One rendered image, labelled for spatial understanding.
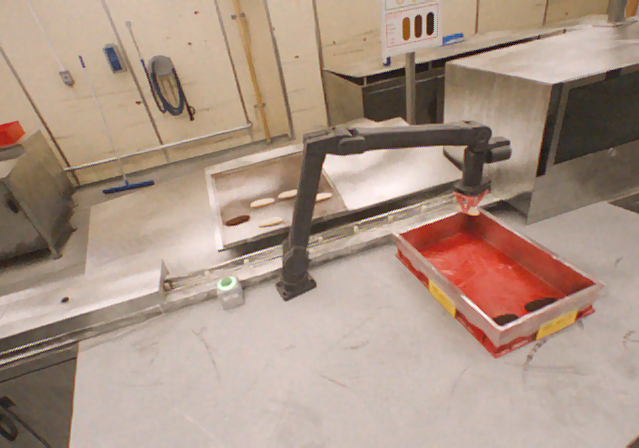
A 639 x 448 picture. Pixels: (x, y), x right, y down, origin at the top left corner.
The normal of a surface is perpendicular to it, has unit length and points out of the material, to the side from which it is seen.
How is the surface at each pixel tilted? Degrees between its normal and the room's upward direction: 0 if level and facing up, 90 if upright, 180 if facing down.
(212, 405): 0
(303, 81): 90
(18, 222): 90
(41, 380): 90
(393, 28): 90
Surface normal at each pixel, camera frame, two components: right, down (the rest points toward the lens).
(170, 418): -0.16, -0.83
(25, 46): 0.27, 0.49
